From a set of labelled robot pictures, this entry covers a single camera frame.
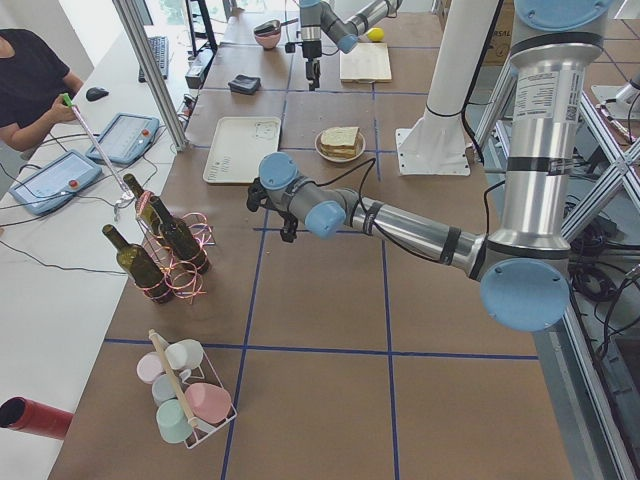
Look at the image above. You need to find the white wire cup rack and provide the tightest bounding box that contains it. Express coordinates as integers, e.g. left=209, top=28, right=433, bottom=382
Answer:
left=137, top=329, right=237, bottom=449

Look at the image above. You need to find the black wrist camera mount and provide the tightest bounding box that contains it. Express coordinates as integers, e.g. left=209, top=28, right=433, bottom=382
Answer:
left=285, top=42, right=302, bottom=53

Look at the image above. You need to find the grey folded cloth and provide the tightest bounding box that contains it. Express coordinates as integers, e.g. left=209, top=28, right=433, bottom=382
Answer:
left=228, top=74, right=261, bottom=95

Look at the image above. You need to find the teach pendant tablet near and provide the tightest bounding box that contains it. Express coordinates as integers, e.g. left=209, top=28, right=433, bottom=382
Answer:
left=9, top=150, right=102, bottom=216

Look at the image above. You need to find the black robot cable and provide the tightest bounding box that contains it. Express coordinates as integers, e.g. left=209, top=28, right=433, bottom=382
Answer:
left=314, top=157, right=379, bottom=236

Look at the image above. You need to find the mint green cup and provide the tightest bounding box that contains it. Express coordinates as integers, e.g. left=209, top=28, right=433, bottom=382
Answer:
left=156, top=399, right=193, bottom=444

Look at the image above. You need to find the white cup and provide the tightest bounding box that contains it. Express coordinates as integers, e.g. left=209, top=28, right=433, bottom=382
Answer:
left=165, top=339, right=204, bottom=370

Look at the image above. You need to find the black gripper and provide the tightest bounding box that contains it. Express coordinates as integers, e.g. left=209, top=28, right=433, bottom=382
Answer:
left=246, top=177, right=298, bottom=243
left=301, top=40, right=322, bottom=91

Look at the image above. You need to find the light pink cup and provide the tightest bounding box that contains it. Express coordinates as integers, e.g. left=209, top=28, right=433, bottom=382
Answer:
left=136, top=351, right=165, bottom=385

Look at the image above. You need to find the teach pendant tablet far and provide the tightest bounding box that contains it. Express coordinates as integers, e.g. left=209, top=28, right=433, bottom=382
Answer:
left=96, top=113, right=160, bottom=166

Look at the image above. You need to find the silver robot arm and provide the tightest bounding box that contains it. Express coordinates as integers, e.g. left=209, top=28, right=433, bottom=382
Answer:
left=247, top=1, right=610, bottom=331
left=299, top=0, right=402, bottom=91

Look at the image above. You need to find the yellow lemon near board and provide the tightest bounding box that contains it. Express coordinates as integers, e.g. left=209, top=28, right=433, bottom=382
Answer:
left=366, top=27, right=385, bottom=42

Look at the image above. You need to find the black keyboard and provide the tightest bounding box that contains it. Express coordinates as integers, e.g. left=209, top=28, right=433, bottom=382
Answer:
left=147, top=36, right=170, bottom=80

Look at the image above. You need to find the pink bowl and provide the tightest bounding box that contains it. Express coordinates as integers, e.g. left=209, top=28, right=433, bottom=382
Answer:
left=254, top=27, right=281, bottom=50

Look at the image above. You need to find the bread slice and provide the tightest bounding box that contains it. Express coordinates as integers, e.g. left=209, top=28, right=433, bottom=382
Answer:
left=319, top=143, right=363, bottom=160
left=320, top=127, right=359, bottom=148

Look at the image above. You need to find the cream bear tray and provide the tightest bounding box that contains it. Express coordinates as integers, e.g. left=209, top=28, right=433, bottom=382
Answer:
left=202, top=116, right=281, bottom=184

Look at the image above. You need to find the metal scoop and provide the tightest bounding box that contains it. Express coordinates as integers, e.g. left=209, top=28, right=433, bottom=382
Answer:
left=253, top=18, right=298, bottom=36

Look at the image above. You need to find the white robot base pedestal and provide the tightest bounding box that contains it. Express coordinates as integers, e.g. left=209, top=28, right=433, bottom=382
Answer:
left=396, top=0, right=502, bottom=176

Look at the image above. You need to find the dark wine bottle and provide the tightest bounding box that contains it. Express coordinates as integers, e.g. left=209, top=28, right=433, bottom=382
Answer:
left=123, top=173, right=161, bottom=237
left=102, top=224, right=174, bottom=304
left=149, top=195, right=210, bottom=274

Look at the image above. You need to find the black computer mouse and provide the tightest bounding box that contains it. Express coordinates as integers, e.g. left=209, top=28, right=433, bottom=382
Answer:
left=85, top=87, right=109, bottom=102

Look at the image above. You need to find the grey cup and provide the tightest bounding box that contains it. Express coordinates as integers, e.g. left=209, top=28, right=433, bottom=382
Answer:
left=151, top=374, right=176, bottom=406

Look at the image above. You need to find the wooden cutting board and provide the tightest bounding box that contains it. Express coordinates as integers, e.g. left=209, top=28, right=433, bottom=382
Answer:
left=339, top=43, right=392, bottom=83

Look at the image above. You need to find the person in black shirt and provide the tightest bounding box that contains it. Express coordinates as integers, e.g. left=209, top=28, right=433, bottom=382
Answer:
left=1, top=29, right=83, bottom=152

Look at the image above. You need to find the white round plate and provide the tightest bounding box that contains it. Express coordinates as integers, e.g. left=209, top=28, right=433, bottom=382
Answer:
left=314, top=132, right=366, bottom=163

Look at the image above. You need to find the aluminium frame post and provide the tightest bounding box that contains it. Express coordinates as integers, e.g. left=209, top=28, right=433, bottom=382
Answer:
left=112, top=0, right=188, bottom=152

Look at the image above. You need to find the teach pendant tablet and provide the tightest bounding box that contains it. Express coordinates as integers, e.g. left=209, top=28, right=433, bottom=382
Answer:
left=9, top=150, right=102, bottom=216
left=96, top=113, right=160, bottom=166

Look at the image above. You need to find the copper wire bottle rack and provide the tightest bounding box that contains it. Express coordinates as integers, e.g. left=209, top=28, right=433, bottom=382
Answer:
left=144, top=212, right=212, bottom=303

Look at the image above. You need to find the red cylinder bottle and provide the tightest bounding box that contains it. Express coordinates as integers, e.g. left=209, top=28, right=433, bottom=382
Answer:
left=1, top=397, right=73, bottom=440

